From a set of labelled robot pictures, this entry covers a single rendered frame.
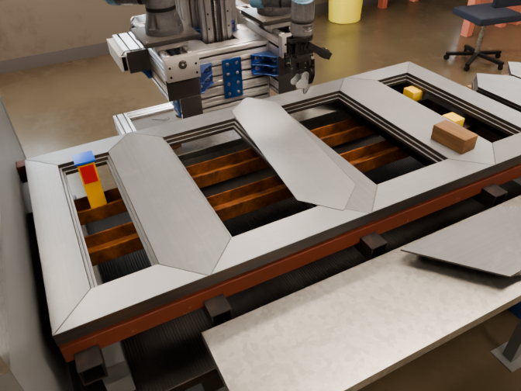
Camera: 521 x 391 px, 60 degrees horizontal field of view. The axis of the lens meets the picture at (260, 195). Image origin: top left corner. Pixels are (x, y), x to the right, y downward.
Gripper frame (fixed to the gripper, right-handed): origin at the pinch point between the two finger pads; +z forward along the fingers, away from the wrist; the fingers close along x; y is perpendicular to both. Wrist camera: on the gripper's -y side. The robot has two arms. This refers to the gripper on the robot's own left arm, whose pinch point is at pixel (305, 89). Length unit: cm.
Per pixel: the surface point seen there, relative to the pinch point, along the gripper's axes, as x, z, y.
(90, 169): 5, 5, 78
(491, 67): -125, 92, -271
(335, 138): 6.5, 19.8, -9.7
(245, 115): -3.6, 5.6, 22.9
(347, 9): -295, 76, -237
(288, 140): 19.1, 5.7, 18.1
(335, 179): 44.8, 5.6, 17.6
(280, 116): 3.7, 5.7, 12.8
